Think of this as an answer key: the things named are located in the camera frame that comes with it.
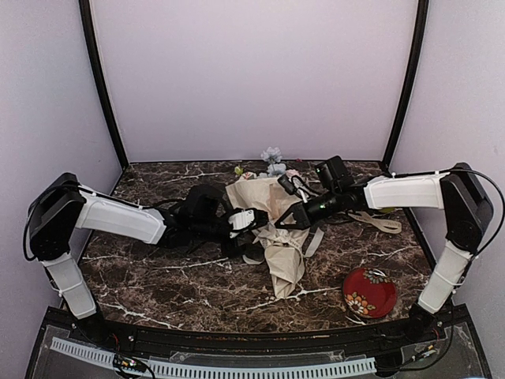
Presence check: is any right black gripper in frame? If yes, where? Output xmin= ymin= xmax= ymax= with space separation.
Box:
xmin=275 ymin=188 xmax=342 ymax=231

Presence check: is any beige wrapping paper sheet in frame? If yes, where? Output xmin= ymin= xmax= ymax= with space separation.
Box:
xmin=226 ymin=178 xmax=309 ymax=298

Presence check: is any pink fake rose stem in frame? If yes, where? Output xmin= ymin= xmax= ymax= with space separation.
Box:
xmin=286 ymin=169 xmax=299 ymax=178

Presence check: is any blue fake flower stem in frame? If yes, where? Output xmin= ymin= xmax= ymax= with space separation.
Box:
xmin=260 ymin=147 xmax=286 ymax=177

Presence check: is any white printed ribbon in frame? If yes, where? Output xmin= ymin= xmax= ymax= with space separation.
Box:
xmin=241 ymin=208 xmax=402 ymax=266

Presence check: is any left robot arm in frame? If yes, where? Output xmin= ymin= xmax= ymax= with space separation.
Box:
xmin=22 ymin=173 xmax=254 ymax=344

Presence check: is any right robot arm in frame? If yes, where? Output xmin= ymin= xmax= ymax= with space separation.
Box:
xmin=275 ymin=156 xmax=494 ymax=343

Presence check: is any red floral plate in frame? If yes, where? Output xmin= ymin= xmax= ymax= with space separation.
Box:
xmin=342 ymin=267 xmax=398 ymax=319

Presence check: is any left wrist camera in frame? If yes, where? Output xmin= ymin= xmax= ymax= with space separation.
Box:
xmin=228 ymin=208 xmax=269 ymax=238

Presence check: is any black front table rail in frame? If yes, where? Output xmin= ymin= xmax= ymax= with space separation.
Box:
xmin=106 ymin=306 xmax=468 ymax=357

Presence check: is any right black frame post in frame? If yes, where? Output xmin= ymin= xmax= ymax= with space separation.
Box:
xmin=381 ymin=0 xmax=429 ymax=171

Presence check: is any black frame post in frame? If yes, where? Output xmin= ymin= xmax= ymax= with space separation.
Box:
xmin=78 ymin=0 xmax=129 ymax=171
xmin=381 ymin=0 xmax=429 ymax=171

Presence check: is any white slotted cable duct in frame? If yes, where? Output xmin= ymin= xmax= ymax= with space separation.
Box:
xmin=50 ymin=337 xmax=376 ymax=378

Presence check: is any left black frame post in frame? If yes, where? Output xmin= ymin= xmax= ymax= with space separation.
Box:
xmin=78 ymin=0 xmax=129 ymax=171

